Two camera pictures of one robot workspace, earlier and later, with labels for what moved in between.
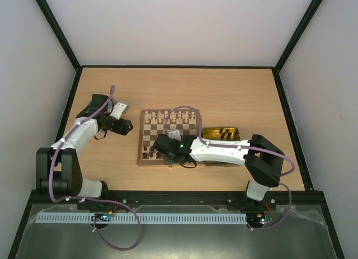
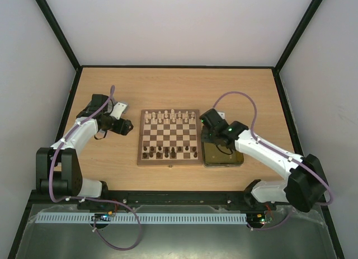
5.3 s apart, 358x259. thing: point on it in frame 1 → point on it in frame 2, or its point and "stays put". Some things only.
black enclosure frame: [79, 68] stays put
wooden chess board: [152, 122] stays put
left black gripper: [123, 126] stays put
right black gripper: [161, 143] → [208, 120]
